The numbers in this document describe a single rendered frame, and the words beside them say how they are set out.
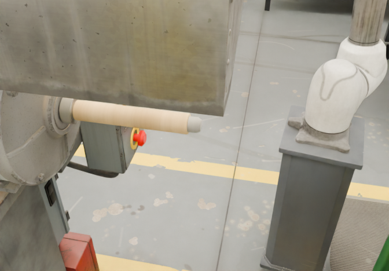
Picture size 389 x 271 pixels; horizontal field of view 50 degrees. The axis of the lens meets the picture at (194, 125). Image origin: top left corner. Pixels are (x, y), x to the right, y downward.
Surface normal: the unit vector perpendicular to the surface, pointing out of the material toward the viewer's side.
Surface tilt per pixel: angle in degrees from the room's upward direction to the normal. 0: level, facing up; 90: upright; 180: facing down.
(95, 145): 90
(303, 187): 90
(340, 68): 5
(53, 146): 97
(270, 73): 0
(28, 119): 87
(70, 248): 0
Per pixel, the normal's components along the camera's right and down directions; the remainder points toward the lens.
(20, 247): 0.98, 0.12
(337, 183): -0.33, 0.58
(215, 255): 0.00, -0.79
